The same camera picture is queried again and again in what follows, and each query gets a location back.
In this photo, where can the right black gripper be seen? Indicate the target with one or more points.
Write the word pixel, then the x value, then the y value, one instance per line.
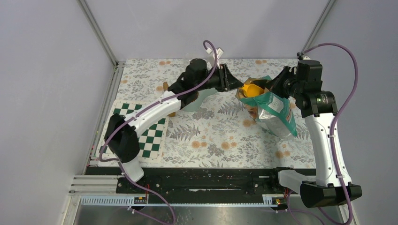
pixel 275 85

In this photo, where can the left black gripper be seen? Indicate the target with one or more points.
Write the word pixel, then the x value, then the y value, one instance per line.
pixel 226 81

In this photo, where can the orange plastic scoop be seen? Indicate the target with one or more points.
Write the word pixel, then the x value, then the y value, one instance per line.
pixel 252 90

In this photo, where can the green pet food bag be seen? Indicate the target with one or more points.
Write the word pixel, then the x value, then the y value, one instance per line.
pixel 269 111

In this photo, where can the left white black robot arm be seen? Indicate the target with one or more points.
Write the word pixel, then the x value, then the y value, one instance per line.
pixel 123 131

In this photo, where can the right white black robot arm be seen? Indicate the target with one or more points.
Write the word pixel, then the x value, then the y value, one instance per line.
pixel 332 184

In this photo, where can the mint double pet bowl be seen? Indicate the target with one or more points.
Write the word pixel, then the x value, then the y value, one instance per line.
pixel 199 98

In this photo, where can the floral patterned table mat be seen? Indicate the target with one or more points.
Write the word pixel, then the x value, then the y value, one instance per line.
pixel 221 133

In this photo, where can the brown wooden rolling pin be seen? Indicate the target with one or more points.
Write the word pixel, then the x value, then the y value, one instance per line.
pixel 165 89

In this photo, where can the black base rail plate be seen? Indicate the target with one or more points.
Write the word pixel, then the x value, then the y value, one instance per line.
pixel 212 185

